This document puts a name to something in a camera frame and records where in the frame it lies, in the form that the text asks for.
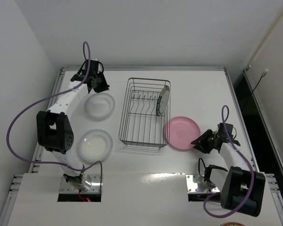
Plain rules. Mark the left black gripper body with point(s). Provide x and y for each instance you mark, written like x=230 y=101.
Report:
x=100 y=82

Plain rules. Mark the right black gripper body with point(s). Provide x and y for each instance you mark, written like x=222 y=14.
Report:
x=201 y=141

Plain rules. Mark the pink plastic plate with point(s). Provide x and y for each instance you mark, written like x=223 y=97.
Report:
x=180 y=131

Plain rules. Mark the blue rimmed white plate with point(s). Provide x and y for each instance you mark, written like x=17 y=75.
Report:
x=163 y=100

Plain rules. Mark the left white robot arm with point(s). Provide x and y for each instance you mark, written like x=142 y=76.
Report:
x=54 y=131

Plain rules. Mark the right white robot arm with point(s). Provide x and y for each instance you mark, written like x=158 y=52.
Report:
x=241 y=188

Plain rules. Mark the upper clear glass plate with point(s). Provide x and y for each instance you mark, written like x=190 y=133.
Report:
x=99 y=106

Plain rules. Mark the clear glass plate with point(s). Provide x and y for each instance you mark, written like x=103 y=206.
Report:
x=99 y=106
x=95 y=145

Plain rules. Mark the lower clear glass plate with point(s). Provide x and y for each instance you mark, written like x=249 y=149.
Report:
x=95 y=145

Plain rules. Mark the brown round object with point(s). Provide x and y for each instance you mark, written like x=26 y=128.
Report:
x=232 y=224

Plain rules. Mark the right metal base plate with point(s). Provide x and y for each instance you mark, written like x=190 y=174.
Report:
x=197 y=185

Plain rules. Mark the metal base plate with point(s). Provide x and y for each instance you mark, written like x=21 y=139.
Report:
x=197 y=185
x=94 y=181

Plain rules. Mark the wire dish rack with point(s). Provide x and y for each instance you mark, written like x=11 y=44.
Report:
x=139 y=124

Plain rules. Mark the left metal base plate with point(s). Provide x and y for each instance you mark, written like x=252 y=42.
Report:
x=94 y=181

